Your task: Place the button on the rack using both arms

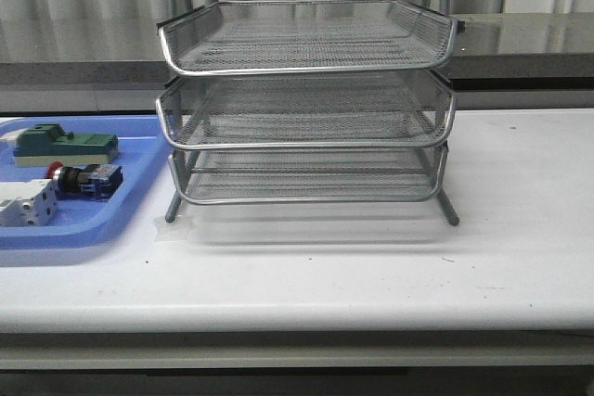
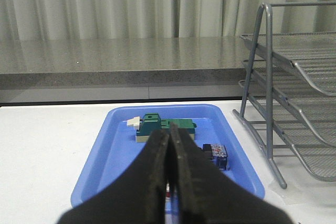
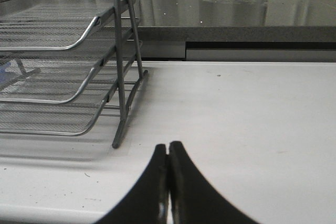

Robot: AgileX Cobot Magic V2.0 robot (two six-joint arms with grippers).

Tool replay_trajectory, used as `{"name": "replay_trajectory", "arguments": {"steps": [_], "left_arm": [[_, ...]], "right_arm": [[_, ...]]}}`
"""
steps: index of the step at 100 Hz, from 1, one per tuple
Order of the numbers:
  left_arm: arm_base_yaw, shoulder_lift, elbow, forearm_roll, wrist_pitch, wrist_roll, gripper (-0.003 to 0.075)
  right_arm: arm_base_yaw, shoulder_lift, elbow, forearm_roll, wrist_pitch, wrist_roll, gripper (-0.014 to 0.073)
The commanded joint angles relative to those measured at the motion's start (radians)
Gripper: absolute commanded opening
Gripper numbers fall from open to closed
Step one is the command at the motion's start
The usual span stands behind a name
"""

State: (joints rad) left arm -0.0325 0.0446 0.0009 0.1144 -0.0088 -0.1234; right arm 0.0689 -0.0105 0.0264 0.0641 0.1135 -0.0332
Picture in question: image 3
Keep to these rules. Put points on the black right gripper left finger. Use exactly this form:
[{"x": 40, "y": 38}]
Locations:
[{"x": 147, "y": 200}]

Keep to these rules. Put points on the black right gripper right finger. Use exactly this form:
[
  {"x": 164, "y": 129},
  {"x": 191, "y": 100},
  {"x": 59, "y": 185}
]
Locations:
[{"x": 194, "y": 199}]

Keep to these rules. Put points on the silver mesh tray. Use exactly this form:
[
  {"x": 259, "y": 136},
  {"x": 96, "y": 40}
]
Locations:
[
  {"x": 59, "y": 77},
  {"x": 51, "y": 25},
  {"x": 71, "y": 119}
]

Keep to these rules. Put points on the blue plastic tray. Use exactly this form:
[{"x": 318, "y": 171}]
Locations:
[{"x": 9, "y": 72}]

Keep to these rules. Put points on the grey stone counter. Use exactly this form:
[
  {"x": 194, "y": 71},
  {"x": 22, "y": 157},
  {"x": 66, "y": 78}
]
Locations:
[{"x": 238, "y": 20}]

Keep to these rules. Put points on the grey metal rack frame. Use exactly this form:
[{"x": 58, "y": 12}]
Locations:
[{"x": 126, "y": 90}]

